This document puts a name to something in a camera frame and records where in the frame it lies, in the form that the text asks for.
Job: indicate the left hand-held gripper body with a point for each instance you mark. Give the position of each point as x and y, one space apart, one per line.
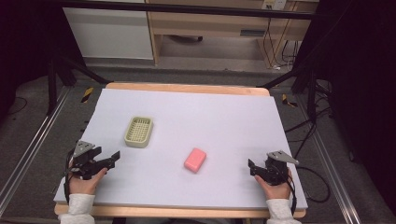
84 163

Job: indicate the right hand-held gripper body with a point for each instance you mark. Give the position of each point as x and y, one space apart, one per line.
275 169

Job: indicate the person's right hand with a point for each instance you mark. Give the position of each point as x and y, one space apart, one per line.
275 190

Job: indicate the person's left hand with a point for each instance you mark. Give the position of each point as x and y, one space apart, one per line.
84 185

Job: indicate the pale green soap dish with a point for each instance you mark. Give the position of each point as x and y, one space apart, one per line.
138 132

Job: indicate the pink soap bar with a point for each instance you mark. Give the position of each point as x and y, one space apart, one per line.
195 160

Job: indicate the white foam table mat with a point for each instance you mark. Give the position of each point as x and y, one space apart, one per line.
199 118

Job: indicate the wooden table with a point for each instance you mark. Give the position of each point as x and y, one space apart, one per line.
186 88

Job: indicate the white cabinet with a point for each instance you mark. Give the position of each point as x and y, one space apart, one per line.
109 34

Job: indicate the dark curtain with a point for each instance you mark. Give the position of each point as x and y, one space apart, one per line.
25 46
364 77

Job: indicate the wooden desk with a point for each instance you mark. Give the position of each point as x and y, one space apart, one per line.
211 26

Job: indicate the white power strip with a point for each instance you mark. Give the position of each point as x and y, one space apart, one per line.
274 4

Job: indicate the aluminium floor rail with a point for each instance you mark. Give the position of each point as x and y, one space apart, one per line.
34 143
333 174

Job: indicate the black frame strut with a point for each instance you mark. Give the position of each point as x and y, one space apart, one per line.
70 67
299 73

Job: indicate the black frame crossbar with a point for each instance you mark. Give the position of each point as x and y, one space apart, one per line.
186 8

